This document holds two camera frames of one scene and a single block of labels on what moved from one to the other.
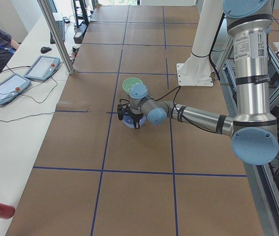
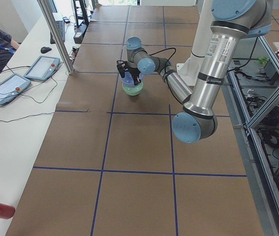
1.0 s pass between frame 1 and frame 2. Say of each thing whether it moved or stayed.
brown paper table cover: stayed
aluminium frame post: stayed
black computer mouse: stayed
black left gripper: moved
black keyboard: stayed
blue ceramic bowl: moved
